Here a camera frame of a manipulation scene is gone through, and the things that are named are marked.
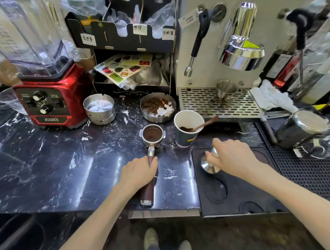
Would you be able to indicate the colourful sticker sheet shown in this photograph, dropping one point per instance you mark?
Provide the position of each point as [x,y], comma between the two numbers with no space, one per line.
[121,68]

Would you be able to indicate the chrome group head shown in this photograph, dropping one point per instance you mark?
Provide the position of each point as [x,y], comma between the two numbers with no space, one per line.
[241,49]

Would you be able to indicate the steel coffee tamper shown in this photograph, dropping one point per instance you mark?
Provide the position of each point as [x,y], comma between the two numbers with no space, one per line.
[207,167]

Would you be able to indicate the round pressure gauge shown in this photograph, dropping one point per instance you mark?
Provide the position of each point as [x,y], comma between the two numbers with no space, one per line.
[219,12]

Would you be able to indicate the grey shoe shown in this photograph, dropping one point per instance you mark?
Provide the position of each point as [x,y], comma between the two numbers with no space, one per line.
[185,245]
[150,239]

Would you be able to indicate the black rubber bar mat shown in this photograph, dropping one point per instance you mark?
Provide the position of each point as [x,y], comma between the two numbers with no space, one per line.
[301,170]

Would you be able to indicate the person's left fingers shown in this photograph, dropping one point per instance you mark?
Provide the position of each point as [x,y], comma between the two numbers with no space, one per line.
[151,166]

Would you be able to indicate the black tamping mat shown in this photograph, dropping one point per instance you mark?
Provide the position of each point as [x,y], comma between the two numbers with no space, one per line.
[232,198]

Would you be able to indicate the stack of steel ashtrays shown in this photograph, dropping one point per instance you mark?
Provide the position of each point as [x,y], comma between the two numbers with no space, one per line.
[99,108]

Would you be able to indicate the black organizer rack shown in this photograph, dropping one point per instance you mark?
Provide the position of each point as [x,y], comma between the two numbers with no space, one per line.
[129,38]

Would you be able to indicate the small steel measuring cup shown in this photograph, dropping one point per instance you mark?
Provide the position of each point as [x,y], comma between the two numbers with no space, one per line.
[226,90]

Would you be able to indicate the person's left hand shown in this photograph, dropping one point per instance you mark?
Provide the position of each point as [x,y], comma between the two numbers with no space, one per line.
[138,173]

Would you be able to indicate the dark paper cup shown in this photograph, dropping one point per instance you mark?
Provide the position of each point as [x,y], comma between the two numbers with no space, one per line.
[186,137]

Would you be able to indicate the person's left forearm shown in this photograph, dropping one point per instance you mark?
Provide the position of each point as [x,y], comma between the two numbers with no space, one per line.
[98,221]

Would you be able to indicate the wooden spoon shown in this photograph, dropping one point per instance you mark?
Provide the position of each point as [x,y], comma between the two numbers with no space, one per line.
[203,125]

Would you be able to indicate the steel drip tray grate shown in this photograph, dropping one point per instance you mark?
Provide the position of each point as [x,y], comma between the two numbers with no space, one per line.
[196,103]

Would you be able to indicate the person's right hand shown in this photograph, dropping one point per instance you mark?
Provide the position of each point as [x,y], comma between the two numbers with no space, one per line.
[236,159]

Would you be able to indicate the steel espresso machine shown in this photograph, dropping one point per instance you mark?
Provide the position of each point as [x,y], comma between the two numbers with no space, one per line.
[206,69]

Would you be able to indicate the red blender base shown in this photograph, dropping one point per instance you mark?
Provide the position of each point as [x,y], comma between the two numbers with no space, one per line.
[55,103]

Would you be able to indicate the clear blender jar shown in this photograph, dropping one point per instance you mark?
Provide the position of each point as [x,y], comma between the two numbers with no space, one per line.
[31,38]

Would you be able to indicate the steel bowl with coffee grounds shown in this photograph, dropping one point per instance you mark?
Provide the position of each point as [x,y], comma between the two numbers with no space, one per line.
[157,107]

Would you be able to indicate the steel milk pitcher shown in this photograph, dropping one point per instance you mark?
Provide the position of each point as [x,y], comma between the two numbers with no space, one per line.
[299,130]

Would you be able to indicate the person's right forearm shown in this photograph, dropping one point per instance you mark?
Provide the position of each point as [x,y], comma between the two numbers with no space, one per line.
[291,195]

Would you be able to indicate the white cloth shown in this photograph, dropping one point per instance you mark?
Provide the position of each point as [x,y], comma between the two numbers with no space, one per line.
[270,96]

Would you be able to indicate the black knob hot water wand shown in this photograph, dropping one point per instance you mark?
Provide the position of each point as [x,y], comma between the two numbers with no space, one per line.
[300,28]

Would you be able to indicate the person's right thumb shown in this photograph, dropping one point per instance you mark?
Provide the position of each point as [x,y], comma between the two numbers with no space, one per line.
[218,145]

